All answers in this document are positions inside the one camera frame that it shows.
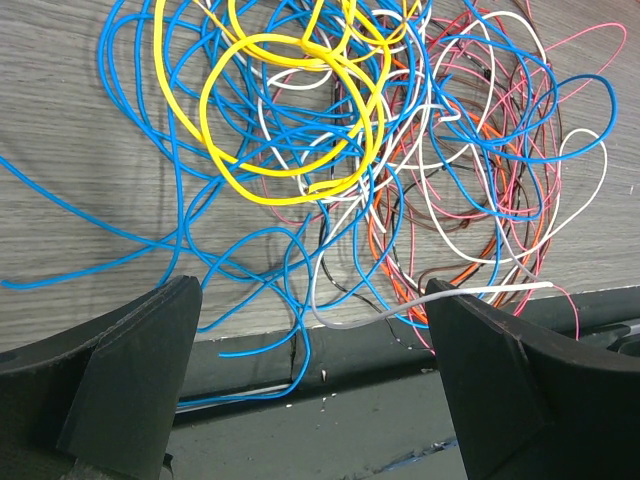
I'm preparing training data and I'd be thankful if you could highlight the yellow cable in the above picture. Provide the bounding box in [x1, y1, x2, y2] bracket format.
[153, 0, 424, 206]

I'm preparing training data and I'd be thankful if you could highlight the orange cable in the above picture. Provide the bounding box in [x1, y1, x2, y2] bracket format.
[367, 54, 546, 311]

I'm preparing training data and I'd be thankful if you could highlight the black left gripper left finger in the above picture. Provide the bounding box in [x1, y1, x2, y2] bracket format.
[1, 276, 202, 479]

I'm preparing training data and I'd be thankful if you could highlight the brown cable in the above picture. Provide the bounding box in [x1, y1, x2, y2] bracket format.
[369, 0, 564, 311]

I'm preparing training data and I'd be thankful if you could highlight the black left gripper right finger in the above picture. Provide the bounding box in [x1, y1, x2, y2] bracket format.
[427, 280, 639, 479]

